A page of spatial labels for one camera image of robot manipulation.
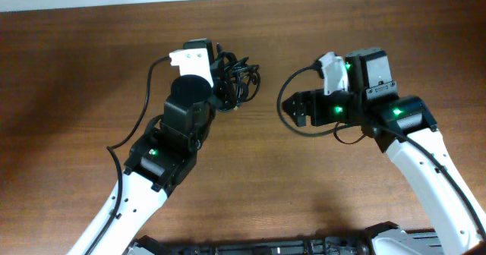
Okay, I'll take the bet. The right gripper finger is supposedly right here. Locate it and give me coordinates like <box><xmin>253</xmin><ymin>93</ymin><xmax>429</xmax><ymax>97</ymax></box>
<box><xmin>282</xmin><ymin>102</ymin><xmax>306</xmax><ymax>128</ymax></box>
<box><xmin>282</xmin><ymin>92</ymin><xmax>305</xmax><ymax>105</ymax></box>

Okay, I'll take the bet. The black USB cable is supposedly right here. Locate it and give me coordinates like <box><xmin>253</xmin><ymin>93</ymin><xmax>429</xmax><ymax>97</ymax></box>
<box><xmin>214</xmin><ymin>42</ymin><xmax>262</xmax><ymax>112</ymax></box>

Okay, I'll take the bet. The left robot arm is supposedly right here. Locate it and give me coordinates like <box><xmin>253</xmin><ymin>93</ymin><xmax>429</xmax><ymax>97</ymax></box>
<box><xmin>69</xmin><ymin>48</ymin><xmax>235</xmax><ymax>254</ymax></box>

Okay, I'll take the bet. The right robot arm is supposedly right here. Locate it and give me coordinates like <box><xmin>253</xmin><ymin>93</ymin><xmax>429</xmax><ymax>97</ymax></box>
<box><xmin>276</xmin><ymin>47</ymin><xmax>485</xmax><ymax>254</ymax></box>

